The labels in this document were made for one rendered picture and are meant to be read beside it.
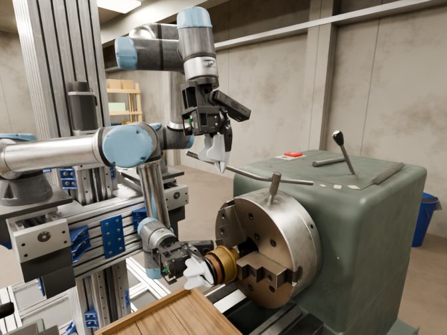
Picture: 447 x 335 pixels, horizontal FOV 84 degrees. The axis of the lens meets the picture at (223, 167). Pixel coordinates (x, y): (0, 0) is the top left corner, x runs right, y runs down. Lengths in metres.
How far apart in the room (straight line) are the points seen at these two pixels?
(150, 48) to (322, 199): 0.59
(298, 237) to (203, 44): 0.50
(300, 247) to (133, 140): 0.51
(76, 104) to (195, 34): 0.70
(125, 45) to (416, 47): 3.32
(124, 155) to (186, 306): 0.49
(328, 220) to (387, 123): 2.99
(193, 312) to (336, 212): 0.51
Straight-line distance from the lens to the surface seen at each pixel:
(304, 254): 0.68
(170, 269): 0.68
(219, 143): 0.56
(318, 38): 3.82
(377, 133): 3.69
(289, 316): 0.90
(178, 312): 0.87
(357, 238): 0.73
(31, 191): 1.05
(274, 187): 0.65
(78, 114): 1.17
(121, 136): 0.71
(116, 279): 1.47
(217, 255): 0.66
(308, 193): 0.76
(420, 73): 3.63
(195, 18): 0.61
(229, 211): 0.71
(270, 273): 0.65
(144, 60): 0.68
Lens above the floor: 1.49
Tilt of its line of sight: 15 degrees down
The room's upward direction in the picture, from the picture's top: straight up
